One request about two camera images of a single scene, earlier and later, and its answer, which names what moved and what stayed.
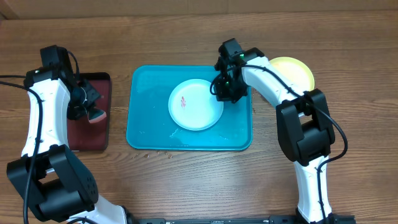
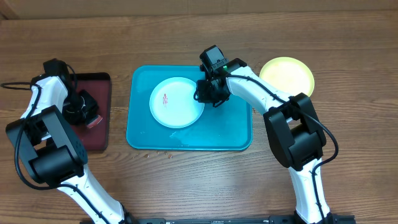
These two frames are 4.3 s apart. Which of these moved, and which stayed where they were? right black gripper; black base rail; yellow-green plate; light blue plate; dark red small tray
Moved: light blue plate; right black gripper
Stayed: dark red small tray; yellow-green plate; black base rail
